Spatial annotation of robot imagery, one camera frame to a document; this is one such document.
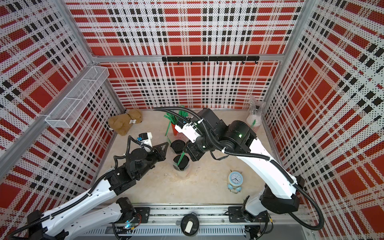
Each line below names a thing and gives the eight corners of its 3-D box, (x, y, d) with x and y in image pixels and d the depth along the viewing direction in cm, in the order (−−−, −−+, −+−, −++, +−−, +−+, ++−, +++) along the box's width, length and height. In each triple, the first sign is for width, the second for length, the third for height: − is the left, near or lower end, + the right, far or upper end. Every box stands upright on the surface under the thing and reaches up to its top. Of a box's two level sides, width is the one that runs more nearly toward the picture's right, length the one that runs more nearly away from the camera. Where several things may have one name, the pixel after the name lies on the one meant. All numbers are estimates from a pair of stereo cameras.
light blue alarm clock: (226, 190, 83) (227, 188, 79) (229, 171, 90) (230, 169, 86) (240, 194, 81) (241, 192, 78) (242, 175, 88) (243, 172, 85)
